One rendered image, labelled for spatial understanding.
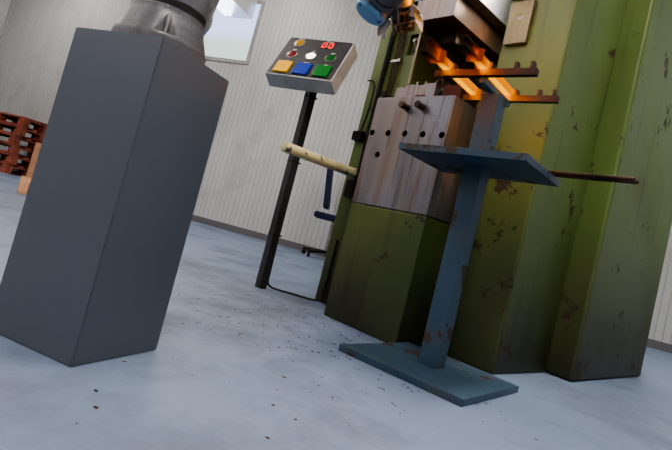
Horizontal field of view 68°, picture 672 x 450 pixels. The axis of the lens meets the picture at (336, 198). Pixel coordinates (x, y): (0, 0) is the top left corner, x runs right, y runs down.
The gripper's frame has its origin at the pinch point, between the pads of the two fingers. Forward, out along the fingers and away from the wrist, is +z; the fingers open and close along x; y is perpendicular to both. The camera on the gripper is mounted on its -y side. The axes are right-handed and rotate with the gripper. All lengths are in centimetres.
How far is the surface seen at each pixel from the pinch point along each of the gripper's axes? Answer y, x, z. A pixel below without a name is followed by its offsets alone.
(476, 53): 26.2, 16.8, -21.3
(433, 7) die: -27.5, 19.0, 29.7
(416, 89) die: 5.1, 6.3, 34.9
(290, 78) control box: -19, -46, 49
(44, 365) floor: 95, -77, -66
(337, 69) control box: -17, -24, 46
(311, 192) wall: -88, -90, 439
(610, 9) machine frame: -13, 86, 31
